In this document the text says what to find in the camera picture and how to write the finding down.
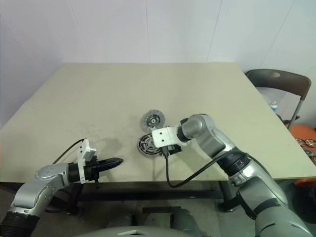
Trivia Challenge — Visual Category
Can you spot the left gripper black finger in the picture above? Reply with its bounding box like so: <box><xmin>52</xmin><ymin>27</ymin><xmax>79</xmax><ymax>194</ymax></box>
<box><xmin>98</xmin><ymin>157</ymin><xmax>124</xmax><ymax>167</ymax></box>
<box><xmin>98</xmin><ymin>163</ymin><xmax>123</xmax><ymax>172</ymax></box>

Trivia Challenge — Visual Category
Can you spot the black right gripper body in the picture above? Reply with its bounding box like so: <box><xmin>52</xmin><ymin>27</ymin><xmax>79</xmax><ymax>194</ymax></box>
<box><xmin>161</xmin><ymin>144</ymin><xmax>183</xmax><ymax>158</ymax></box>

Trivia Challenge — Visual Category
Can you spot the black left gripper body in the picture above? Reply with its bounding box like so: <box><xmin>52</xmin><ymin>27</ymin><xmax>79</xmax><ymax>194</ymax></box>
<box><xmin>83</xmin><ymin>159</ymin><xmax>102</xmax><ymax>185</ymax></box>

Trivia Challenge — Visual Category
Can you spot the spoked silver rotor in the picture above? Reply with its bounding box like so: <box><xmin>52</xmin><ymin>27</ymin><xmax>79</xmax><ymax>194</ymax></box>
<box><xmin>137</xmin><ymin>133</ymin><xmax>160</xmax><ymax>157</ymax></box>

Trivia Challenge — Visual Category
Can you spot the grey round motor lid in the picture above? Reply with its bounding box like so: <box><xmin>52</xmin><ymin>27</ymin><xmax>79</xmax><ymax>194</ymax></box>
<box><xmin>141</xmin><ymin>109</ymin><xmax>165</xmax><ymax>133</ymax></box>

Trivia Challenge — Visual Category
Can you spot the grey robot torso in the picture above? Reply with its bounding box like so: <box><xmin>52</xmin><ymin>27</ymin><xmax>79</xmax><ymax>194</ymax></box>
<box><xmin>76</xmin><ymin>225</ymin><xmax>179</xmax><ymax>237</ymax></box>

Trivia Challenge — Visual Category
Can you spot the dark grey rounded shape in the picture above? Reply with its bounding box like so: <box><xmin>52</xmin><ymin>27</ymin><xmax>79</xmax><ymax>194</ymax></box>
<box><xmin>170</xmin><ymin>208</ymin><xmax>202</xmax><ymax>237</ymax></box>

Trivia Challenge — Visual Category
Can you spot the orange container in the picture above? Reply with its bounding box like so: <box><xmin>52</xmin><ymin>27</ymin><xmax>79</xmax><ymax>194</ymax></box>
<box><xmin>287</xmin><ymin>124</ymin><xmax>316</xmax><ymax>189</ymax></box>

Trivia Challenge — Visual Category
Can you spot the dark folding chair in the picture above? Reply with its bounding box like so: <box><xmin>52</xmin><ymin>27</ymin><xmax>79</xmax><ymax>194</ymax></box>
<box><xmin>245</xmin><ymin>69</ymin><xmax>312</xmax><ymax>128</ymax></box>

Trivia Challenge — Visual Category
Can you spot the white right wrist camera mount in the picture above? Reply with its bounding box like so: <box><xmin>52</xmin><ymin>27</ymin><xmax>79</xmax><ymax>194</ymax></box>
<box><xmin>151</xmin><ymin>126</ymin><xmax>191</xmax><ymax>149</ymax></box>

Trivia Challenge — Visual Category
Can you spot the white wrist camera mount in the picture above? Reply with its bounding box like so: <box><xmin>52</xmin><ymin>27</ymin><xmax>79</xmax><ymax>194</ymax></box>
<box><xmin>151</xmin><ymin>126</ymin><xmax>191</xmax><ymax>149</ymax></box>
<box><xmin>76</xmin><ymin>138</ymin><xmax>98</xmax><ymax>185</ymax></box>

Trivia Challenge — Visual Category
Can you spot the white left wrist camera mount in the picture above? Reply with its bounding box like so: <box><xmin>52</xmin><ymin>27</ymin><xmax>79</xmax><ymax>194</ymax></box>
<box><xmin>76</xmin><ymin>138</ymin><xmax>98</xmax><ymax>185</ymax></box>

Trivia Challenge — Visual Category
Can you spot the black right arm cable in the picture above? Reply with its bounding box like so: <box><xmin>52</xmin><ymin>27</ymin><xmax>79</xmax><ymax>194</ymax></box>
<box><xmin>162</xmin><ymin>147</ymin><xmax>250</xmax><ymax>189</ymax></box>

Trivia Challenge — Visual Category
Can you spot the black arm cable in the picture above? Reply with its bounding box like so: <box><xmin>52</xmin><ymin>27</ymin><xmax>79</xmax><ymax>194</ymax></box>
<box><xmin>162</xmin><ymin>147</ymin><xmax>250</xmax><ymax>189</ymax></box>
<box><xmin>51</xmin><ymin>139</ymin><xmax>84</xmax><ymax>165</ymax></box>

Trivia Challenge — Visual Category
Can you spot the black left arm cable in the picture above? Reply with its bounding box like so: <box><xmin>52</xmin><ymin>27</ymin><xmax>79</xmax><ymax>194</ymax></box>
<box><xmin>51</xmin><ymin>139</ymin><xmax>84</xmax><ymax>165</ymax></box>

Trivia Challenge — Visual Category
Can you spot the black table frame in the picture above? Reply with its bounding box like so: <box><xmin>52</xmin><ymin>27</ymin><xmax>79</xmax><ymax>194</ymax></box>
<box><xmin>48</xmin><ymin>181</ymin><xmax>239</xmax><ymax>216</ymax></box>

